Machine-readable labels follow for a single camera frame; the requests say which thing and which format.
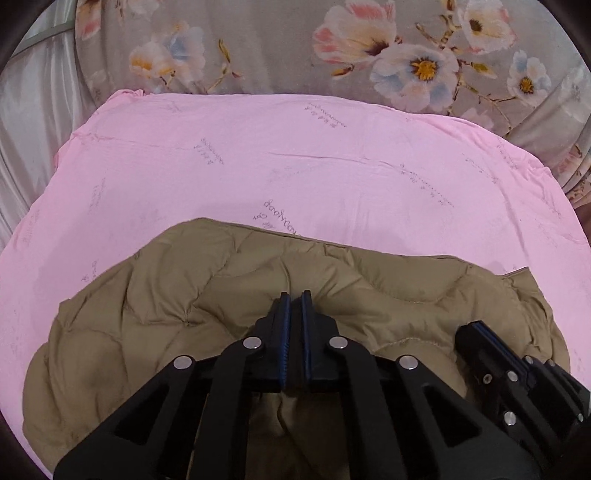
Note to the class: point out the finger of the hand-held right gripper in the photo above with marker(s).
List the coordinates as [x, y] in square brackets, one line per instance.
[480, 355]
[538, 364]

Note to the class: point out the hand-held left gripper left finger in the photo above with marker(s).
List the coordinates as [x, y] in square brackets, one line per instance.
[282, 332]

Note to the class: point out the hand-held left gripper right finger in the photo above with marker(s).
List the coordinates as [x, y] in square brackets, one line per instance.
[307, 332]

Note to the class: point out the olive quilted jacket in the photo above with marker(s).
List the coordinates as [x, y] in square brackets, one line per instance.
[184, 300]

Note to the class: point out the pink printed bed sheet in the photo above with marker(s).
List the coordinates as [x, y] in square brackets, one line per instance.
[277, 161]

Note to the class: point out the grey floral cloth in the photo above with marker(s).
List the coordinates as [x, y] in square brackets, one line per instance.
[277, 55]

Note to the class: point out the white satin curtain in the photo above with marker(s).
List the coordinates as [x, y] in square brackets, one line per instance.
[37, 115]

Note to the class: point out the grey metal rail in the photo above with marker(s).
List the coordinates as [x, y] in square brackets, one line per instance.
[51, 33]

